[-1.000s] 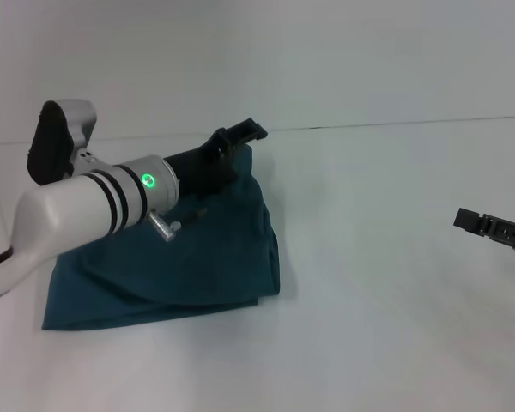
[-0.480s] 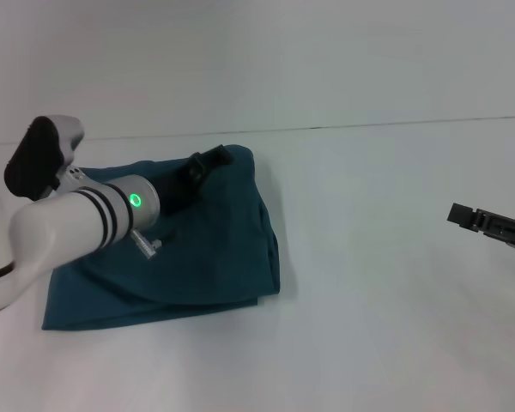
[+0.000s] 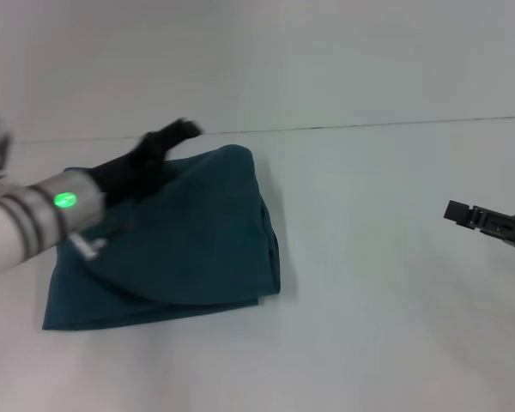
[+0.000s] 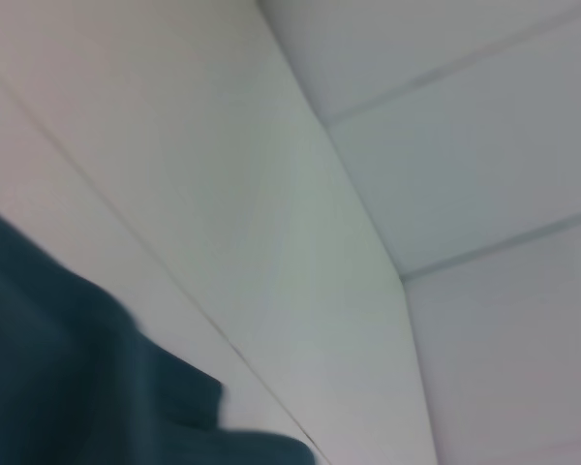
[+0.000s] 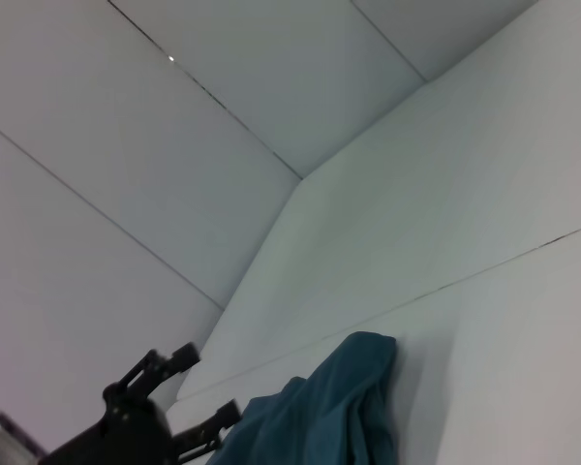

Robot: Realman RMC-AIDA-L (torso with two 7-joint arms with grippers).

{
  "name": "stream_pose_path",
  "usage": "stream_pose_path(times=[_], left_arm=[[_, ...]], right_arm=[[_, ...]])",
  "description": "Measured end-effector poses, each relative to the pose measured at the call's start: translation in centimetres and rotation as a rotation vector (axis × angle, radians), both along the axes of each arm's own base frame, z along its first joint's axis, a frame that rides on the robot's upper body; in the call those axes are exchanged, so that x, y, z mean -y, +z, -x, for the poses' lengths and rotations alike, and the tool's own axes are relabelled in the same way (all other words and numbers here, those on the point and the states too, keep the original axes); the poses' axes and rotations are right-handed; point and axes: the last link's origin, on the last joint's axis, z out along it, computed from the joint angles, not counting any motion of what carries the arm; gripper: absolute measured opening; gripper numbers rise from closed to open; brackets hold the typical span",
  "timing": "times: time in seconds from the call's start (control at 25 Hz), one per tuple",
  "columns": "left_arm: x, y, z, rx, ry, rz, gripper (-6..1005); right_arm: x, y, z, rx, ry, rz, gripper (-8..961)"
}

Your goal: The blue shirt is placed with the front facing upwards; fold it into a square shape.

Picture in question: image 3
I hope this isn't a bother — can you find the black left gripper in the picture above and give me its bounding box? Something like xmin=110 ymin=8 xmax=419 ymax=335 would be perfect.
xmin=85 ymin=117 xmax=205 ymax=206

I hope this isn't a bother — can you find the teal blue FREE t-shirt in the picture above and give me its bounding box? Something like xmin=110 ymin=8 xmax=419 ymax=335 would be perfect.
xmin=41 ymin=143 xmax=281 ymax=331

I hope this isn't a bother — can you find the silver cable plug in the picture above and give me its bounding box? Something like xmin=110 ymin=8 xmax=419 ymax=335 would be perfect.
xmin=67 ymin=226 xmax=126 ymax=263

